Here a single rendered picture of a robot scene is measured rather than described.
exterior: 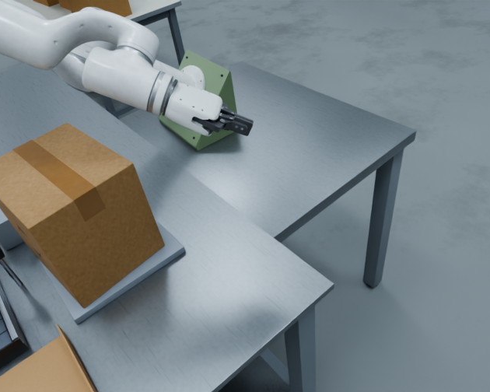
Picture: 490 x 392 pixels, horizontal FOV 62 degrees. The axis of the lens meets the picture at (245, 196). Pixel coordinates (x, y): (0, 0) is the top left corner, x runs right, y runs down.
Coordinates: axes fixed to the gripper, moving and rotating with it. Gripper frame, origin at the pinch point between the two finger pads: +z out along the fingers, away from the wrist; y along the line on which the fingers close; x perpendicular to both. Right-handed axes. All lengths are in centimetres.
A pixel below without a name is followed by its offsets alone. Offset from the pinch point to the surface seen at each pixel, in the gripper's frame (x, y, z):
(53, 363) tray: -52, 32, -20
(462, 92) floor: -25, -220, 163
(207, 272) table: -36.3, 8.4, 5.5
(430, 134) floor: -45, -169, 134
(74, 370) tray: -49, 33, -15
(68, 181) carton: -21.7, 9.1, -29.4
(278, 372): -84, 0, 45
